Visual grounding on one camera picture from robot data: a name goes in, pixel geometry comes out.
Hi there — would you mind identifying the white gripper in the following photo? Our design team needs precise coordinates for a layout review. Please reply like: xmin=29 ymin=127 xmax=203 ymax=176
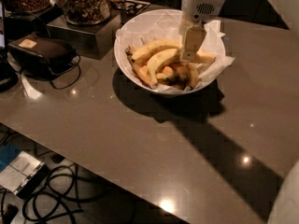
xmin=178 ymin=0 xmax=225 ymax=62

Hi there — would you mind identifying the large front yellow banana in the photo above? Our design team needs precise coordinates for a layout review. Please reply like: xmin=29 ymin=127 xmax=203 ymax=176
xmin=147 ymin=49 xmax=216 ymax=87

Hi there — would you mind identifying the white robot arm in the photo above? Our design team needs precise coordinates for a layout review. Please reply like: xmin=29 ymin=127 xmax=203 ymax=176
xmin=177 ymin=0 xmax=299 ymax=224

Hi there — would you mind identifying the small right banana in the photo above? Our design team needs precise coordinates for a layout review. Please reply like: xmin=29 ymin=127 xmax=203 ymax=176
xmin=186 ymin=63 xmax=199 ymax=89

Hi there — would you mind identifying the white bowl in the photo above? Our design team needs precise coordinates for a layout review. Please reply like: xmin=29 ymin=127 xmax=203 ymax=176
xmin=113 ymin=8 xmax=227 ymax=97

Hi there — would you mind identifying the small middle banana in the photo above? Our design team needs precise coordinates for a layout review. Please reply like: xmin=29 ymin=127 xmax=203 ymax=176
xmin=172 ymin=63 xmax=189 ymax=82

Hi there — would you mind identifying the small orange banana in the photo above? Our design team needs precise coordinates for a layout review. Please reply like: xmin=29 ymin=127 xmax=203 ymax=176
xmin=156 ymin=66 xmax=177 ymax=83

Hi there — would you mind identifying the upper yellow banana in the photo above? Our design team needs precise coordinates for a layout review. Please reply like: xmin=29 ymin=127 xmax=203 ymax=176
xmin=131 ymin=38 xmax=181 ymax=63

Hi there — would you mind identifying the left lower small banana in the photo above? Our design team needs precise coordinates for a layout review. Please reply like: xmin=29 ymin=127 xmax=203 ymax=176
xmin=127 ymin=55 xmax=155 ymax=89

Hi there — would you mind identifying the white paper liner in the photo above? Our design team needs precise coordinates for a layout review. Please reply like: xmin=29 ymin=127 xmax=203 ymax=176
xmin=115 ymin=10 xmax=235 ymax=95

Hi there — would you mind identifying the glass jar of granola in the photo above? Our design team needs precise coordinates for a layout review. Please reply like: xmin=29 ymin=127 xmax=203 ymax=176
xmin=58 ymin=0 xmax=111 ymax=25

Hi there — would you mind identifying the black VR headset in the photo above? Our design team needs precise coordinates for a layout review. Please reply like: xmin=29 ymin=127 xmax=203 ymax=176
xmin=8 ymin=34 xmax=78 ymax=80

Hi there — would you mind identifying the black monitor stand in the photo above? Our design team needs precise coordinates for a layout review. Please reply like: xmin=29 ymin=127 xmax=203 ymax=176
xmin=0 ymin=0 xmax=19 ymax=92

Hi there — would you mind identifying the grey box on floor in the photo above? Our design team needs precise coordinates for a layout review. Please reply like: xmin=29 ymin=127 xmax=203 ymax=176
xmin=0 ymin=151 xmax=49 ymax=199

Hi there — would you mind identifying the steel pedestal block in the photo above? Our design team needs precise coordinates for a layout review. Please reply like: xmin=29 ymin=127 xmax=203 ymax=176
xmin=48 ymin=10 xmax=121 ymax=60

